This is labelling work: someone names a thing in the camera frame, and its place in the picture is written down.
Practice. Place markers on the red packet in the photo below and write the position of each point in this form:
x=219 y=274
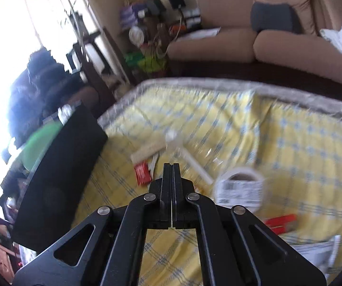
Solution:
x=142 y=174

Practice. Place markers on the white plastic stick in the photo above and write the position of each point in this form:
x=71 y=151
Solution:
x=196 y=166

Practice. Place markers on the white papers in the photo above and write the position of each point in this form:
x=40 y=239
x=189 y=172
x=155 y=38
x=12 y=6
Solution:
x=199 y=33

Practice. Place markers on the dark grey cushion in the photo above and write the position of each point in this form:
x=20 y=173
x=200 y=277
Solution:
x=275 y=16

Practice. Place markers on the yellow plaid cloth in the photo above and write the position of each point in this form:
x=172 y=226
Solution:
x=233 y=131

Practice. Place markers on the potted plant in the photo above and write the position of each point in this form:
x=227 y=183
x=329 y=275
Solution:
x=66 y=9

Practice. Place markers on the brown sofa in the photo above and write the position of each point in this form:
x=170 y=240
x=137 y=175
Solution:
x=224 y=44

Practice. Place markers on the red flat box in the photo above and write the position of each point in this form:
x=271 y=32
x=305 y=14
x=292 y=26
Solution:
x=281 y=223

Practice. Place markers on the green bag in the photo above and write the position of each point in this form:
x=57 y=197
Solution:
x=147 y=62

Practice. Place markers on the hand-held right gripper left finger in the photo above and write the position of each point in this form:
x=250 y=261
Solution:
x=166 y=190

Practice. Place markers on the dark wooden chair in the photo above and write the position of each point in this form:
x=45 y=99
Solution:
x=90 y=62

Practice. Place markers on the silver foil packet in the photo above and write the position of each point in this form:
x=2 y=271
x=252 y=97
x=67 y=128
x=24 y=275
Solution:
x=64 y=113

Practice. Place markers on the round patterned tin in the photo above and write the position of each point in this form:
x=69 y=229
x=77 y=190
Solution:
x=137 y=35

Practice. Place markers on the white paper packet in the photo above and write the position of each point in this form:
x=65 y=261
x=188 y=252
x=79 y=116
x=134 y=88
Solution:
x=314 y=253

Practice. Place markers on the green plastic object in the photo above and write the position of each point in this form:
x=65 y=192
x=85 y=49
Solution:
x=38 y=146

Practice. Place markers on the black storage box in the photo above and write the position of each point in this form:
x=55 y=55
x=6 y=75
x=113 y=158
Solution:
x=60 y=169

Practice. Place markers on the yellowish snack bag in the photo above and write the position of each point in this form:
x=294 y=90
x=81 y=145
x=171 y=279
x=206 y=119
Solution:
x=132 y=0

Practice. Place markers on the pile of dark clothes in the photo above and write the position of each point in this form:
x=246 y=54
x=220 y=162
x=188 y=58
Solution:
x=39 y=89

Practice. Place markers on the cream rectangular box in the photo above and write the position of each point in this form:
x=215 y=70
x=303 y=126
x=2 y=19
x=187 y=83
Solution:
x=147 y=153

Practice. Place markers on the purple packages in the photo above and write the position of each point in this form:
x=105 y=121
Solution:
x=130 y=15

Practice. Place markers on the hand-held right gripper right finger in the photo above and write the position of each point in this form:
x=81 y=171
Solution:
x=176 y=190

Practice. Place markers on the white tape roll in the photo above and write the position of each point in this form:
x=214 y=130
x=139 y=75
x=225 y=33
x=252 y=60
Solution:
x=238 y=189

